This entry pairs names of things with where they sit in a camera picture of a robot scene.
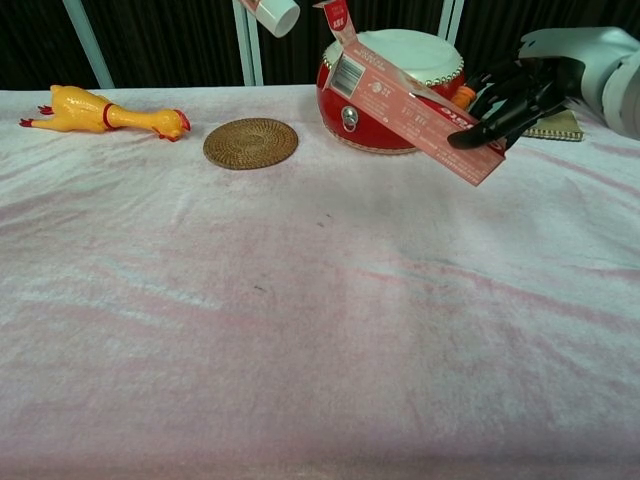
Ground right robot hand, orange fingertips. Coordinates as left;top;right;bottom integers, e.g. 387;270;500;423
447;27;640;151

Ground pink Colgate toothpaste box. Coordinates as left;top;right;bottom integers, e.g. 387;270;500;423
312;0;507;188

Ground pink toothpaste tube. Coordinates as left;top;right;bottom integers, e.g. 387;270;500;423
238;0;301;39

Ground red drum, white skin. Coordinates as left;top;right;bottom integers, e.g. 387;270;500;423
315;28;466;155

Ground round woven rattan coaster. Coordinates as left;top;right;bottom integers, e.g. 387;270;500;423
202;117;300;171

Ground pink velvet tablecloth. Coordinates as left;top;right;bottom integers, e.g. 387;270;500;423
0;84;640;480

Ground black curtain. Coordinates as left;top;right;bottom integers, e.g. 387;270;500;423
0;0;640;91

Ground yellow rubber chicken toy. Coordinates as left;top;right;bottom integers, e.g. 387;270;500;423
19;84;192;143

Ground white aluminium frame post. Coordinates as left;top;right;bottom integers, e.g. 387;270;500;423
438;0;465;45
62;0;115;90
232;0;265;86

